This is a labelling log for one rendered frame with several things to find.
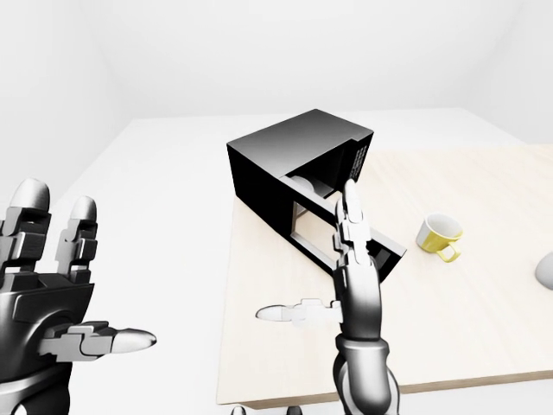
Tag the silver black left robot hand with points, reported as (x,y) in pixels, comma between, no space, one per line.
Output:
(47,302)

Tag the white microwave turntable plate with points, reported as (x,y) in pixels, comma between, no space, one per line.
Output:
(304,183)

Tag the small dark rounded shape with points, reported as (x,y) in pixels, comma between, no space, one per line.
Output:
(238,410)
(294,410)

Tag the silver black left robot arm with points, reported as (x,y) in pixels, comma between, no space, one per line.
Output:
(30,395)

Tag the black microwave door with window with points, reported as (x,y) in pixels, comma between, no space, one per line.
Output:
(313,246)

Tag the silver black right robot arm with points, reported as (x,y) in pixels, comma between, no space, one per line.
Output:
(367,376)

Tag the black microwave body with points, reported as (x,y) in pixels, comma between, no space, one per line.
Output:
(294,138)

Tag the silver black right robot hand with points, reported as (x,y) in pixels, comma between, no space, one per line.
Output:
(360,302)

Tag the yellow mug with white inside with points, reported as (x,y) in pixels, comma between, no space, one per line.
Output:
(434,240)

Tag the grey rounded object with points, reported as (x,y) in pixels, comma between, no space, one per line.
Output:
(546,272)

